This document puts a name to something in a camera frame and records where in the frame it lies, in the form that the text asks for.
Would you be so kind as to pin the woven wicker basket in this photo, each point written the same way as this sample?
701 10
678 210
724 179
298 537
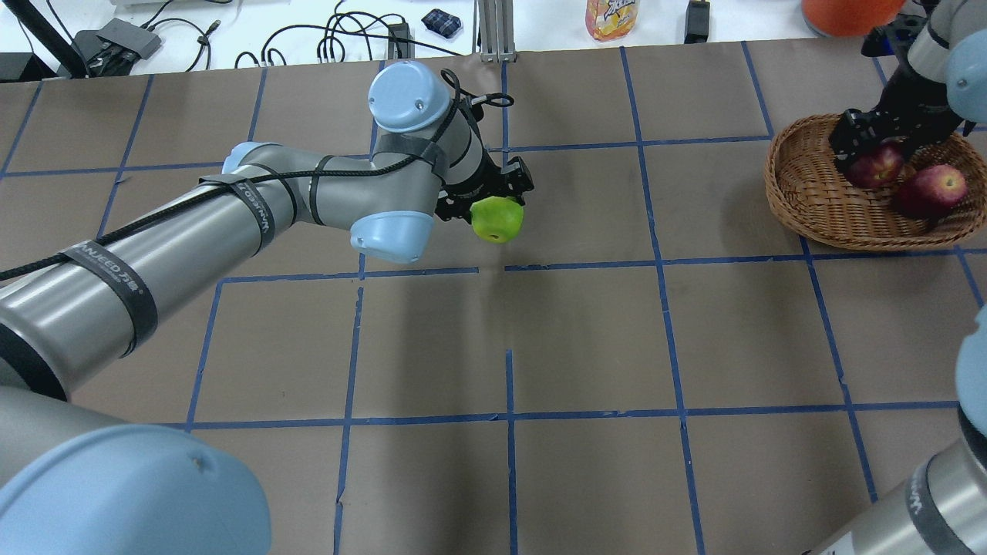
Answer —
808 196

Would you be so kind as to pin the green apple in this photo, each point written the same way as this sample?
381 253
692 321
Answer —
497 220

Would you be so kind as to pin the robot left arm silver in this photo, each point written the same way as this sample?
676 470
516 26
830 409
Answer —
76 481

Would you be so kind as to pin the aluminium frame post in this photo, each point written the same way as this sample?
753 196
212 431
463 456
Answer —
495 31

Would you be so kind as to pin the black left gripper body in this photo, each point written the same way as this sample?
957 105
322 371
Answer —
480 182

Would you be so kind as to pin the grey usb hub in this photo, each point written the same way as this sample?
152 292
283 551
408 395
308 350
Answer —
121 38

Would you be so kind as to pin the black power adapter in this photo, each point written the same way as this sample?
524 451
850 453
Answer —
697 24

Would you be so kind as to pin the red apple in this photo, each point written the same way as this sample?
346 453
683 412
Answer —
931 193

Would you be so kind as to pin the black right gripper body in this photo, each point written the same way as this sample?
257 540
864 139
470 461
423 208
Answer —
904 102

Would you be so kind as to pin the dark purple apple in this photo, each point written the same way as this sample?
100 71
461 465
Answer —
877 168

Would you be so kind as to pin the orange juice bottle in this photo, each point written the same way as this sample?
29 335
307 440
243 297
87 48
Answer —
606 21

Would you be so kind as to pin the orange cylindrical container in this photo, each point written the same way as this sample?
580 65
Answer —
848 18

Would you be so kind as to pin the black monitor stand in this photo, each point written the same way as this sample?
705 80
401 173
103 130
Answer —
63 49

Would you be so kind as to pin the robot right arm silver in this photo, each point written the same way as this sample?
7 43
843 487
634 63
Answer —
940 507

